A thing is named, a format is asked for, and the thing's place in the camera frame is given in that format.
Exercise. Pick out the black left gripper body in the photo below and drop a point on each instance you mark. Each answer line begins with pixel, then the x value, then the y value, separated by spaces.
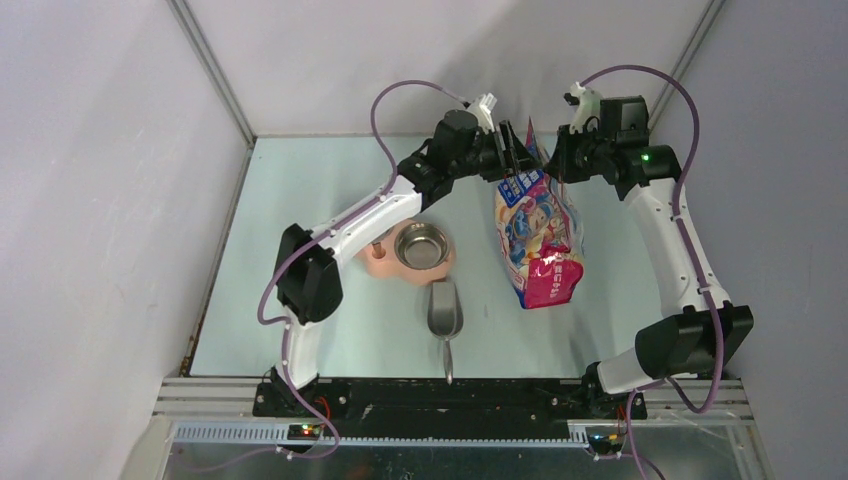
pixel 485 157

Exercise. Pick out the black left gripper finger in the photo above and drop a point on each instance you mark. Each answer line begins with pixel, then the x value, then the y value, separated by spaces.
pixel 514 156
pixel 530 159

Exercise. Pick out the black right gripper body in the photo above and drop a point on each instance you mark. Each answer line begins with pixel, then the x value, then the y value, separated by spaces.
pixel 583 154

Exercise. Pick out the colourful cat food bag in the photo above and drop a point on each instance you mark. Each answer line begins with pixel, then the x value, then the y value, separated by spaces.
pixel 541 238

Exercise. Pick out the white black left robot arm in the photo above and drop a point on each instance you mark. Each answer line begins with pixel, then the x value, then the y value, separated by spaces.
pixel 307 276

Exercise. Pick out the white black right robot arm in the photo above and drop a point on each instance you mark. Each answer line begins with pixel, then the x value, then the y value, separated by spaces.
pixel 701 328

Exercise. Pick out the pink double pet bowl stand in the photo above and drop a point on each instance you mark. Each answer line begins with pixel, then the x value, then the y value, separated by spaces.
pixel 380 261

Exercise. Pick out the metal food scoop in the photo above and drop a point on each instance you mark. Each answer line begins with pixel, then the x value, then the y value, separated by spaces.
pixel 445 320

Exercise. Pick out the steel bowl near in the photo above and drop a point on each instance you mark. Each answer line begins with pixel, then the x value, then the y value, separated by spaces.
pixel 421 246

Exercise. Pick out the right controller board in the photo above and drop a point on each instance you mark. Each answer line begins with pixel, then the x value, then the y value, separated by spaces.
pixel 606 444

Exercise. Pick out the controller board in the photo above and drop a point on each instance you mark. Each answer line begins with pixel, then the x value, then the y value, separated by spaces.
pixel 304 432
pixel 606 444

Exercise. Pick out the left controller board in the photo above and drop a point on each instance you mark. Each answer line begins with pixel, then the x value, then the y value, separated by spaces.
pixel 304 432

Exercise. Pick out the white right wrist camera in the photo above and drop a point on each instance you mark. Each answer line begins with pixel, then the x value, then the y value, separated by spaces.
pixel 587 103

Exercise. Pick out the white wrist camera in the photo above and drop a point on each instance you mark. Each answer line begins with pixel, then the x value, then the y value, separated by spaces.
pixel 587 103
pixel 482 108

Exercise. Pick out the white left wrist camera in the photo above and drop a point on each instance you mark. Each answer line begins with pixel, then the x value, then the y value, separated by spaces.
pixel 482 108

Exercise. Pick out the aluminium frame rail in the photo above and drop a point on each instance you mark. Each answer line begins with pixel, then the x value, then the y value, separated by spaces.
pixel 208 410

